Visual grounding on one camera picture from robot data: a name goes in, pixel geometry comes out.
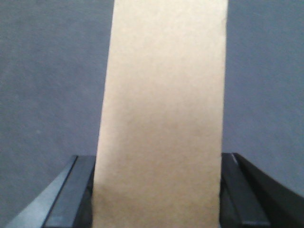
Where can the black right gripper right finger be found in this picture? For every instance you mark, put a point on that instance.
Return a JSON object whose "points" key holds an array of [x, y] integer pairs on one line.
{"points": [[249, 198]]}

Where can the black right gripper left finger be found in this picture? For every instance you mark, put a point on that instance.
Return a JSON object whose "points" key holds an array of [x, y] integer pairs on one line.
{"points": [[66, 202]]}

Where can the tan cardboard box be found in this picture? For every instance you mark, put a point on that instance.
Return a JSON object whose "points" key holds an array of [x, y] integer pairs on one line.
{"points": [[159, 151]]}

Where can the dark conveyor belt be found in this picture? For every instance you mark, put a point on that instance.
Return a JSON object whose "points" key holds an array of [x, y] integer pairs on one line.
{"points": [[53, 57]]}

